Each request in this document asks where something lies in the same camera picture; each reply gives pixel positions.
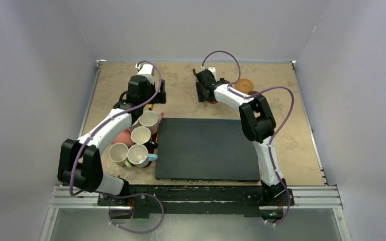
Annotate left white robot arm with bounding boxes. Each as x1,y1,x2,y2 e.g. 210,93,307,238
57,75,166,205

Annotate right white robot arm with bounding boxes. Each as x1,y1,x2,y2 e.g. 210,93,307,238
192,67,286,204

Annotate grey white mug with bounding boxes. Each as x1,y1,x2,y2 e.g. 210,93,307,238
129,120,140,130

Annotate salmon pink mug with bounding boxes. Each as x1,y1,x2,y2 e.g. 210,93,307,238
111,130,135,148

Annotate dark rectangular board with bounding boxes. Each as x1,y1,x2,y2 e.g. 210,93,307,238
155,118,260,182

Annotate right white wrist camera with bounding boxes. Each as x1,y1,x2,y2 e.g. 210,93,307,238
207,67,217,78

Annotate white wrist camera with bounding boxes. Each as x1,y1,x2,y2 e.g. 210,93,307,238
135,64,155,84
207,67,217,78

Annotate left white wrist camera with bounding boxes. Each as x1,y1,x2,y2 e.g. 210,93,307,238
135,64,155,84

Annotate pink handled white mug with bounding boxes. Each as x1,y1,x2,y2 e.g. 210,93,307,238
139,110,164,135

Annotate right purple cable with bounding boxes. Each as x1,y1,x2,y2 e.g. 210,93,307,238
202,50,295,227

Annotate purple cable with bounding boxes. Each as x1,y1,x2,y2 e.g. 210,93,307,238
202,50,295,227
68,60,166,234

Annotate black handled white mug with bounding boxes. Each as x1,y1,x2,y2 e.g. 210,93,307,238
131,126,158,149

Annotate green handled white mug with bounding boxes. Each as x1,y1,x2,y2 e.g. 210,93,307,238
109,143,133,168

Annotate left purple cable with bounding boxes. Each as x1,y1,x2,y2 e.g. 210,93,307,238
68,60,166,234

